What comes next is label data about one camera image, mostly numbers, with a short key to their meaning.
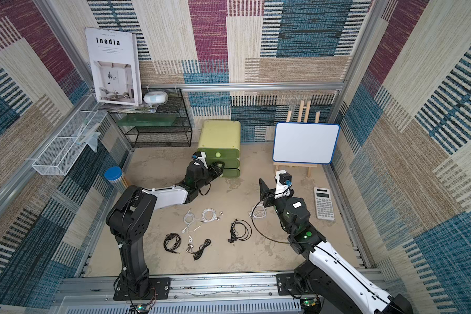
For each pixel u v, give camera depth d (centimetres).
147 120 93
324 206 92
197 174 76
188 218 92
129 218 52
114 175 83
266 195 65
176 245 83
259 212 93
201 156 89
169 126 99
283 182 60
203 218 91
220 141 92
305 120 91
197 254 81
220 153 91
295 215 53
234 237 85
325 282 58
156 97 88
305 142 96
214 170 85
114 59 76
